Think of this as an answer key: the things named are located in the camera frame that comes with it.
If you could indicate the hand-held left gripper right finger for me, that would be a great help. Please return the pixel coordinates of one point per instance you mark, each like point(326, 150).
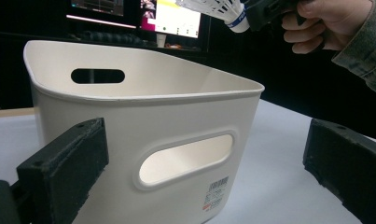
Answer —
point(347, 165)

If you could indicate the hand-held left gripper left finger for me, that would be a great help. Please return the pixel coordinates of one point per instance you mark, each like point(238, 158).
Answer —
point(62, 168)

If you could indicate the white feather shuttlecock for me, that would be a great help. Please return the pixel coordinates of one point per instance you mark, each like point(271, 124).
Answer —
point(223, 9)

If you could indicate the white plastic basket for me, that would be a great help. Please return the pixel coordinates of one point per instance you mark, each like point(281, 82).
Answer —
point(139, 124)

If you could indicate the wooden board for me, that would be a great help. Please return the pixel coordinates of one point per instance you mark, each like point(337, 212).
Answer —
point(11, 112)

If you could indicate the bright computer monitor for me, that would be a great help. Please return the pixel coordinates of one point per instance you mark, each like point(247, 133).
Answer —
point(176, 18)

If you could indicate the white paper cup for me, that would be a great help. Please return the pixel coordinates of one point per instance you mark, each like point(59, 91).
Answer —
point(161, 40)

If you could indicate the black keyboard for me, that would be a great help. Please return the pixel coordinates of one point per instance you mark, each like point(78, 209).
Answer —
point(111, 38)

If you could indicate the dark computer monitor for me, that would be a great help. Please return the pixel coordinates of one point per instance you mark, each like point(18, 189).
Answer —
point(98, 9)

